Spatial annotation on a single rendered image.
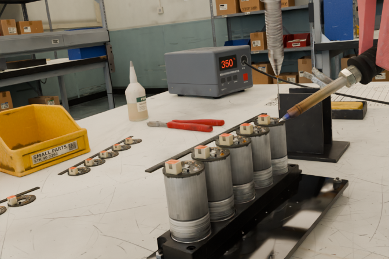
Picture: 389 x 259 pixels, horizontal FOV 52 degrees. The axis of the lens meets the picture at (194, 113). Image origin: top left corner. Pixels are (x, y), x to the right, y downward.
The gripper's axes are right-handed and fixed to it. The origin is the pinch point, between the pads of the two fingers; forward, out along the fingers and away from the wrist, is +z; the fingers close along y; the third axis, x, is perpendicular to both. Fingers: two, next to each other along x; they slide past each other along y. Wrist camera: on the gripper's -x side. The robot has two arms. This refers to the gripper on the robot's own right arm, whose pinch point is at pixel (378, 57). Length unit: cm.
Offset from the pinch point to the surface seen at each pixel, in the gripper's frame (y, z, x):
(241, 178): 4.3, 12.1, -8.1
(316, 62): -175, -22, 77
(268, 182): 2.2, 12.1, -5.2
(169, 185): 7.8, 13.1, -13.3
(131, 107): -37.3, 16.7, -14.1
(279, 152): 0.4, 9.9, -4.5
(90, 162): -15.7, 21.0, -17.4
